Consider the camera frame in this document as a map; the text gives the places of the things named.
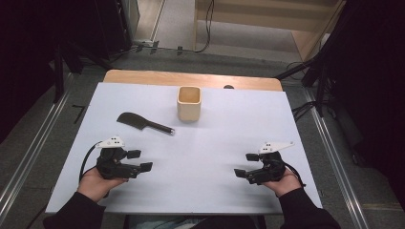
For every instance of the wooden table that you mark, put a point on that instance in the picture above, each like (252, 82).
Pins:
(153, 77)

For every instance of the black cabinet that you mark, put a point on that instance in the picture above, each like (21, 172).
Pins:
(111, 25)

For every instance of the dark curtain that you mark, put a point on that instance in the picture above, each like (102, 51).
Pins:
(22, 57)
(375, 79)

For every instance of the person's left hand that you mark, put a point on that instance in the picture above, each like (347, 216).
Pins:
(92, 184)

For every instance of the black metal stand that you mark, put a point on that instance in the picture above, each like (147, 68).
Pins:
(59, 73)

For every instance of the metal floor rail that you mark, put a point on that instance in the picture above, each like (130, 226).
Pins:
(337, 159)
(31, 152)

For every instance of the wooden shelf unit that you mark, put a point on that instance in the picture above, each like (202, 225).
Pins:
(254, 16)

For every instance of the black tripod stand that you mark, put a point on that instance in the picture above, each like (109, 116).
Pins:
(320, 82)

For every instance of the beige square cup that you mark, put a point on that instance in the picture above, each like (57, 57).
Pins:
(189, 109)

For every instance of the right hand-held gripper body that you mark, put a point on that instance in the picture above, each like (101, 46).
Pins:
(270, 165)

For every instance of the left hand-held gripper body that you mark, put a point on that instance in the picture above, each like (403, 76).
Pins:
(110, 163)

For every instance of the person's right hand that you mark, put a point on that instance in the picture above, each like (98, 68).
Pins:
(285, 186)

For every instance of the white board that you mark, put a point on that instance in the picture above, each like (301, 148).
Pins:
(197, 178)

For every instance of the black kitchen knife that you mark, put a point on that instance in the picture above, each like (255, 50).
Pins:
(133, 120)

